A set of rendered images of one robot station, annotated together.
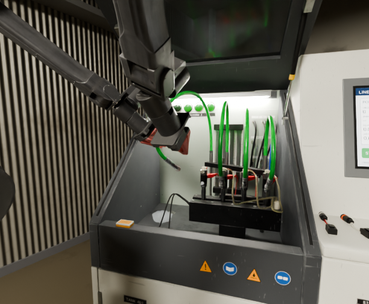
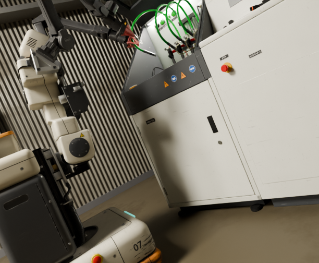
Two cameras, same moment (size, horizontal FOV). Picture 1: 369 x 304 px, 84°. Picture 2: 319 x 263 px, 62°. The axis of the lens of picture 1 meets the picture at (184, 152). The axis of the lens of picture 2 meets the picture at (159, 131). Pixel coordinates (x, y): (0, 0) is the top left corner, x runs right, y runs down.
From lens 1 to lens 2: 1.28 m
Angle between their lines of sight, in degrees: 26
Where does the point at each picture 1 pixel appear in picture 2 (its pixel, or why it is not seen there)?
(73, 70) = (87, 27)
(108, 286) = (138, 121)
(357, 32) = not seen: outside the picture
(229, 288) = (178, 88)
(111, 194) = (127, 81)
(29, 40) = (70, 24)
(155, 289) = (155, 109)
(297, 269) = (195, 60)
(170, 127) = (117, 25)
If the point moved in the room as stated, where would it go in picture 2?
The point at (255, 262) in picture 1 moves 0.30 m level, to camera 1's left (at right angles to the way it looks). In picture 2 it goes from (180, 68) to (138, 89)
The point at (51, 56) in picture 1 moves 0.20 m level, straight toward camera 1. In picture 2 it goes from (78, 26) to (72, 14)
